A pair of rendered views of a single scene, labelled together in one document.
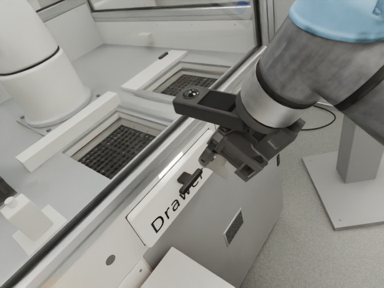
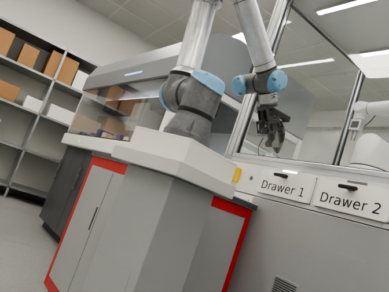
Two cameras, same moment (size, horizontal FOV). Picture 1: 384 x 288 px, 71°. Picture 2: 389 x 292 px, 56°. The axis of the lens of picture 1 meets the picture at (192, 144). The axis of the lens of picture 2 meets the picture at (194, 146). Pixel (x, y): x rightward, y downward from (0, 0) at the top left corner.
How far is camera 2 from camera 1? 172 cm
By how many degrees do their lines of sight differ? 101
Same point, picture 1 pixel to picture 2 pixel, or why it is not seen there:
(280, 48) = not seen: hidden behind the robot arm
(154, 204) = (270, 173)
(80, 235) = (256, 157)
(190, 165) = (291, 178)
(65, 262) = (249, 159)
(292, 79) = not seen: hidden behind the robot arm
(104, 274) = (246, 180)
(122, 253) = (253, 181)
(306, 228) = not seen: outside the picture
